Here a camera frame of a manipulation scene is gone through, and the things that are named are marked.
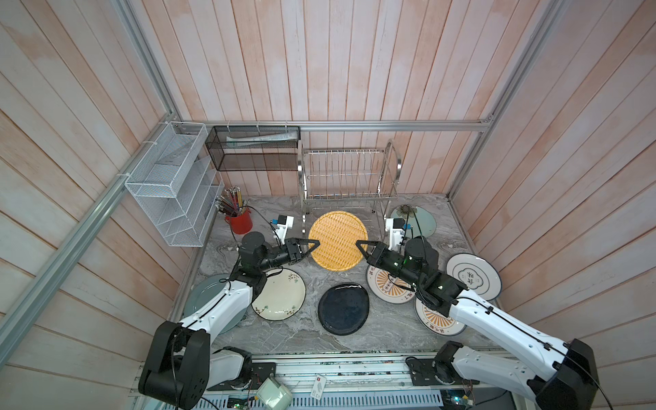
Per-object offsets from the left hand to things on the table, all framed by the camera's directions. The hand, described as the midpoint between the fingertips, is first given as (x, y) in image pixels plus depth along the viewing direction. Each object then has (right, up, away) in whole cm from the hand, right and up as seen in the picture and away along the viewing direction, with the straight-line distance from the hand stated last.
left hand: (319, 249), depth 73 cm
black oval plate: (+8, -22, +13) cm, 27 cm away
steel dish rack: (+12, +28, +39) cm, 49 cm away
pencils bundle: (-36, +15, +28) cm, 48 cm away
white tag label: (0, -39, -1) cm, 39 cm away
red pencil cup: (-32, +7, +29) cm, 44 cm away
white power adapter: (-12, -38, -7) cm, 40 cm away
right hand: (+10, +2, -2) cm, 11 cm away
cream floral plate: (-14, -18, +16) cm, 28 cm away
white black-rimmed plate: (+60, -11, +22) cm, 65 cm away
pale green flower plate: (+44, +8, +39) cm, 59 cm away
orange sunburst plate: (+39, -26, +10) cm, 48 cm away
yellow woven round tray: (+5, +5, +1) cm, 7 cm away
